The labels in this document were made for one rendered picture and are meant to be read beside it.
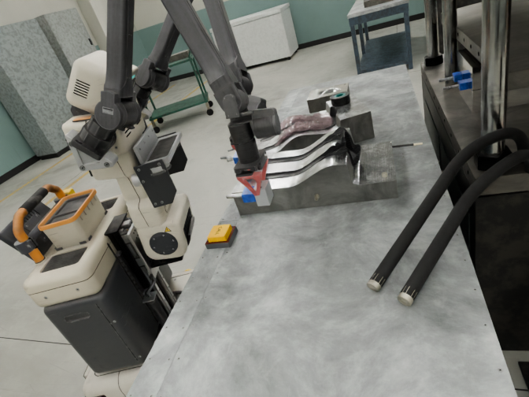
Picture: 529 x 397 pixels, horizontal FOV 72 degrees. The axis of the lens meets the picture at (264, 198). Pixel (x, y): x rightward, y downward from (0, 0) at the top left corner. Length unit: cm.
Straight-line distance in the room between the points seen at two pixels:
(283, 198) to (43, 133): 585
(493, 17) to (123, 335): 150
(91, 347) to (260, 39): 687
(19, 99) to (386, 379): 645
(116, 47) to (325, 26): 747
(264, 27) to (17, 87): 430
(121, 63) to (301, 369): 82
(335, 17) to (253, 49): 178
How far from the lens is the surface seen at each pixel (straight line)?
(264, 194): 99
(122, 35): 105
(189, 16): 97
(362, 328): 79
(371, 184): 109
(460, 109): 169
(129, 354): 162
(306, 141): 144
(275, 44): 775
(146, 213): 135
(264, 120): 91
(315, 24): 840
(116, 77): 106
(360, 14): 504
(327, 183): 110
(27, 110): 673
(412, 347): 76
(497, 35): 112
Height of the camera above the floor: 142
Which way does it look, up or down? 29 degrees down
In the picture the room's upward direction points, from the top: 19 degrees counter-clockwise
